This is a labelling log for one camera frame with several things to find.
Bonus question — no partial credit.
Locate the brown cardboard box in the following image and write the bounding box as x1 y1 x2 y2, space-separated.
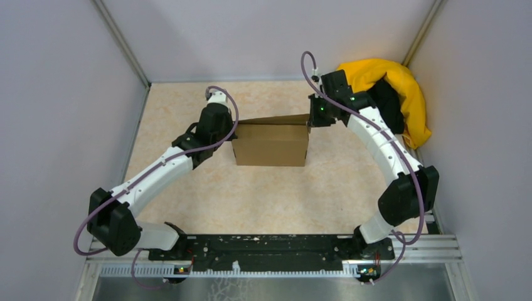
231 114 309 167

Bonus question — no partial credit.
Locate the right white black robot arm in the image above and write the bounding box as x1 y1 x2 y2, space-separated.
308 70 439 258

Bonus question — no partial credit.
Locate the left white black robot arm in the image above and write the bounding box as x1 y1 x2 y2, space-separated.
85 102 236 260

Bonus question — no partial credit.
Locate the yellow cloth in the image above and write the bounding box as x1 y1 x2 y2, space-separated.
337 58 432 149

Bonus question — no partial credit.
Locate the black cloth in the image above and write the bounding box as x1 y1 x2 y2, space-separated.
367 78 405 134

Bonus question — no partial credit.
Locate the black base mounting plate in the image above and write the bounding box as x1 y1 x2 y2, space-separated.
148 235 395 272

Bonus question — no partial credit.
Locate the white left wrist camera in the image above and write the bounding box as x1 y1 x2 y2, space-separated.
207 91 229 107

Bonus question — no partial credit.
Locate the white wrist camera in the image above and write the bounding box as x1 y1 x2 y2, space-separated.
311 72 322 97
207 91 229 107

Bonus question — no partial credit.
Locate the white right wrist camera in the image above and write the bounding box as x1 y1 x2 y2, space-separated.
311 72 322 97

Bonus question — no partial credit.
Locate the aluminium frame rail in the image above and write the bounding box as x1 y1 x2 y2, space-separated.
77 234 476 300

